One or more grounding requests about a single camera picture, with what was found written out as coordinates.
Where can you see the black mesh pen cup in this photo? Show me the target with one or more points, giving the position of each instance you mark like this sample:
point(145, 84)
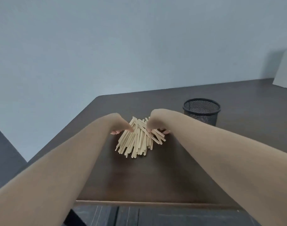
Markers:
point(201, 112)

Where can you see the person's left hand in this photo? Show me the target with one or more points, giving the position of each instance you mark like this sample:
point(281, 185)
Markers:
point(118, 124)

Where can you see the person's left forearm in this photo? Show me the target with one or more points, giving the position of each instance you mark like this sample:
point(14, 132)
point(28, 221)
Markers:
point(56, 171)

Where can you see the white board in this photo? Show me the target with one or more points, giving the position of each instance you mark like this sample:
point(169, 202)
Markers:
point(284, 70)

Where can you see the person's right hand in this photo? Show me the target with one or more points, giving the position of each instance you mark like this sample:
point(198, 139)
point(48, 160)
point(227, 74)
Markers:
point(157, 120)

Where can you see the person's right forearm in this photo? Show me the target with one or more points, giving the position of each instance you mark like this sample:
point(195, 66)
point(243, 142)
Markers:
point(230, 162)

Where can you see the pile of wooden sticks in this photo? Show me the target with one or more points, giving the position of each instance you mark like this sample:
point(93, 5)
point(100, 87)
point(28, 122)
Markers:
point(138, 141)

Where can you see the person's left fingers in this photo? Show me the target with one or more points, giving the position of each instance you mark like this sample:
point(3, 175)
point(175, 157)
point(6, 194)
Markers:
point(120, 131)

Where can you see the person's right fingers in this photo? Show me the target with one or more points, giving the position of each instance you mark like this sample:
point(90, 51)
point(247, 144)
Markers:
point(157, 131)

